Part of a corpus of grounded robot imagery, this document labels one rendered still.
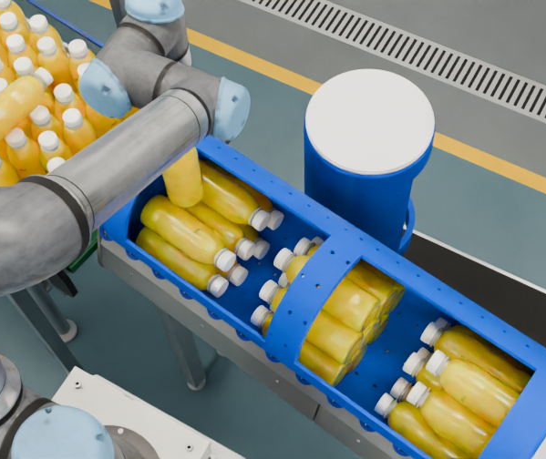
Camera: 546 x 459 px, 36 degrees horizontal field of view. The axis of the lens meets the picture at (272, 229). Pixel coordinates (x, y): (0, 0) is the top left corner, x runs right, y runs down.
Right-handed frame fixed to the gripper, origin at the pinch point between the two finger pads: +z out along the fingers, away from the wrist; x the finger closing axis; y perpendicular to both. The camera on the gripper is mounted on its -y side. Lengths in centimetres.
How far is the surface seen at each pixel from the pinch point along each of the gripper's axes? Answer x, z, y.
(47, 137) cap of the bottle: -4.8, 25.0, -34.8
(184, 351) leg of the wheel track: -7, 100, -7
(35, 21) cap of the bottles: 16, 25, -60
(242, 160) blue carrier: 10.1, 14.8, 5.7
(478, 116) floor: 134, 133, 8
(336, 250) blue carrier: 3.9, 11.3, 31.9
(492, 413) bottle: -3, 17, 68
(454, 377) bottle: -1, 16, 60
